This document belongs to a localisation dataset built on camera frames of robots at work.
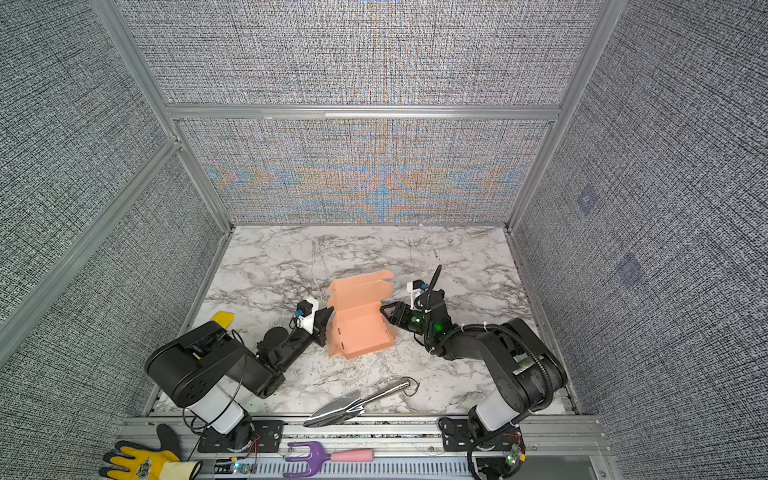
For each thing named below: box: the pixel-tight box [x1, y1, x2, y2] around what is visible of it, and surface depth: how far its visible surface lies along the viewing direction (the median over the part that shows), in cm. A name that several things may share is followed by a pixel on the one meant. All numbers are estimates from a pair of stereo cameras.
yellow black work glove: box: [98, 424, 203, 480], surface depth 70 cm
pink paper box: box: [326, 270, 395, 359], surface depth 89 cm
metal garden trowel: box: [303, 380, 410, 428], surface depth 79 cm
